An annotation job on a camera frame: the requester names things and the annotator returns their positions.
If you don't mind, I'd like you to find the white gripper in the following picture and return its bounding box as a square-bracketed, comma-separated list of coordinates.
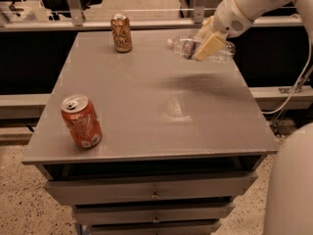
[194, 0, 253, 62]

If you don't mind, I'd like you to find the clear plastic water bottle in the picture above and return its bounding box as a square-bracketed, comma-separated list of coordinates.
[167, 35, 236, 63]

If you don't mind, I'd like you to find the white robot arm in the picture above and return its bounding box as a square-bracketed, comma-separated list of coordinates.
[194, 0, 313, 235]

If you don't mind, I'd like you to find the gold tea can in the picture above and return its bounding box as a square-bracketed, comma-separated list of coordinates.
[111, 14, 132, 53]

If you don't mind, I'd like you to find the grey metal drawer cabinet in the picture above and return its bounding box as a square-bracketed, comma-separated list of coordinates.
[23, 30, 278, 235]

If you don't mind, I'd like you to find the grey metal railing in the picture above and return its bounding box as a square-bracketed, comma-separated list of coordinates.
[0, 0, 304, 33]

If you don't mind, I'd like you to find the orange soda can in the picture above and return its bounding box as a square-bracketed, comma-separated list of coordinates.
[61, 94, 102, 149]

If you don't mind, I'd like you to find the white cable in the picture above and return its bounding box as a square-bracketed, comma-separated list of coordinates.
[262, 32, 313, 116]

